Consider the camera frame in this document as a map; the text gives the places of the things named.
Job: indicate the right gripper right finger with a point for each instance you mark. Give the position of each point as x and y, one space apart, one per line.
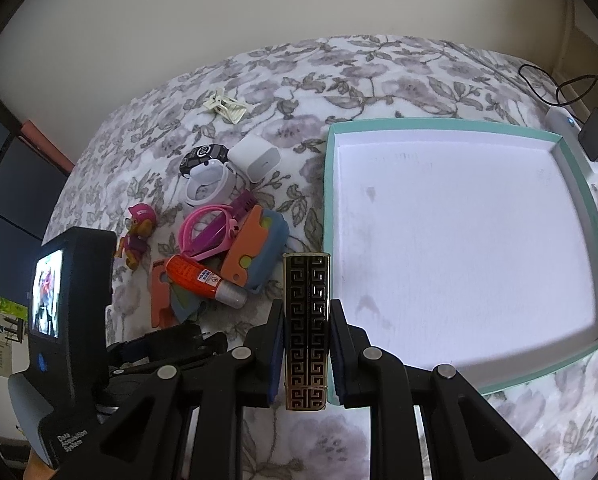
424 421

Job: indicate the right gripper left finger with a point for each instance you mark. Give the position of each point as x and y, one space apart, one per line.
186 416

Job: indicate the pink hat puppy figure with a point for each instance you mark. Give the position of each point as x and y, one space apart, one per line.
133 245

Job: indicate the pink kids watch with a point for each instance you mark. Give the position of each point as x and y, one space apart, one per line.
208 231

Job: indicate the orange blue toy knife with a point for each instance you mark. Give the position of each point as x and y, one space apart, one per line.
251 260

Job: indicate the black gold patterned harmonica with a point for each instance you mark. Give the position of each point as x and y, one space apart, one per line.
306 308

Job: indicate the purple translucent comb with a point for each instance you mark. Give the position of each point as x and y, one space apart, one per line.
242 205

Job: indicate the teal white shallow box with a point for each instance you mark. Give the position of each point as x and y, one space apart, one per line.
468 243

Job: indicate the dark cabinet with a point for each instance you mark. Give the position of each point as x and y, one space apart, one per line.
30 184

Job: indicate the white smart watch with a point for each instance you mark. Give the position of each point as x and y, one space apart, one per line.
209 183

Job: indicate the black toy car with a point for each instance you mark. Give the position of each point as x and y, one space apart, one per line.
200 156

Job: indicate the white USB charger plug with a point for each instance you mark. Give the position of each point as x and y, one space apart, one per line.
254 157

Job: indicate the cream hair claw clip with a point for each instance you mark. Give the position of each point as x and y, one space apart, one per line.
220 103

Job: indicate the white power strip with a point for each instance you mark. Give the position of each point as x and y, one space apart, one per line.
558 120

